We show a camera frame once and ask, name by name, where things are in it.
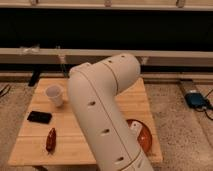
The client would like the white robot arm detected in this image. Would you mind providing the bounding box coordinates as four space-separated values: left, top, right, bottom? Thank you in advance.
68 54 154 171

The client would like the translucent plastic cup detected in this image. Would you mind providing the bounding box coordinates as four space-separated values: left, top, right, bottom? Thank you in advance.
45 84 63 107

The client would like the orange-red plate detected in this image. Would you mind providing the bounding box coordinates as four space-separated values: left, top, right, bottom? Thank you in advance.
127 119 152 153

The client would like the wooden table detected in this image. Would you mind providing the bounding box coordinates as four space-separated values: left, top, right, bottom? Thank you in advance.
8 78 163 171

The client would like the black smartphone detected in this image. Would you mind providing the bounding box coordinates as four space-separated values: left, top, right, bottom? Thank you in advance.
27 111 52 124

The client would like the dark red chili pepper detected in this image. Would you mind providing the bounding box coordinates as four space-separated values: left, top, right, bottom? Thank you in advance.
46 128 56 152

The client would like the blue box on floor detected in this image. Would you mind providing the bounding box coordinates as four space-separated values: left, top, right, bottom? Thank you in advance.
185 93 206 108

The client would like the long beige shelf rail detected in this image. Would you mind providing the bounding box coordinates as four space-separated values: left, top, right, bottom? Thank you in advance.
0 47 213 67

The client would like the black cable on floor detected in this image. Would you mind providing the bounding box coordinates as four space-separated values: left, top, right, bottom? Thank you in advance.
199 87 213 122

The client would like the black cable at left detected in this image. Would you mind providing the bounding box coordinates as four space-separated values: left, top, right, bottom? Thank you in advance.
0 83 12 99

